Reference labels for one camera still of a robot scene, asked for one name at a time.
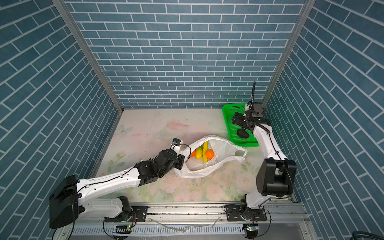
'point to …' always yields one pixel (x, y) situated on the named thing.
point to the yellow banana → (205, 148)
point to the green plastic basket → (229, 109)
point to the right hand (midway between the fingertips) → (237, 117)
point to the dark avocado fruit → (242, 133)
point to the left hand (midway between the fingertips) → (185, 154)
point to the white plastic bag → (226, 152)
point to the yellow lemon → (198, 153)
